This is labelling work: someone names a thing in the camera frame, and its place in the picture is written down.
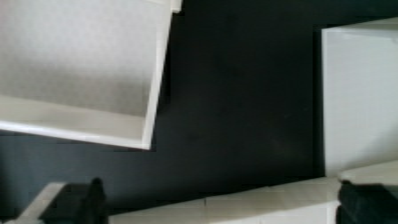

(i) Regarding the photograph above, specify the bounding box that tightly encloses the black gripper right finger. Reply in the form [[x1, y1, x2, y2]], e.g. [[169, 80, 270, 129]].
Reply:
[[336, 181, 398, 224]]

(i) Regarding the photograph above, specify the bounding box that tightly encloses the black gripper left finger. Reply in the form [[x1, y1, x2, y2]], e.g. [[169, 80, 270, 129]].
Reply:
[[12, 177, 112, 224]]

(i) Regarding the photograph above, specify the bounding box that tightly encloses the white drawer cabinet box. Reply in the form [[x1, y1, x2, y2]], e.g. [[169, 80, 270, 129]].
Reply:
[[321, 17, 398, 176]]

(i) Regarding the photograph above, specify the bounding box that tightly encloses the white drawer with tag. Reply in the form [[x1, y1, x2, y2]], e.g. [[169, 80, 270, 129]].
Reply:
[[0, 0, 183, 150]]

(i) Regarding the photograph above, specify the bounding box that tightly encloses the white U-shaped boundary frame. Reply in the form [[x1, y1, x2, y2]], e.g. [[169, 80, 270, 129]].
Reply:
[[110, 177, 339, 224]]

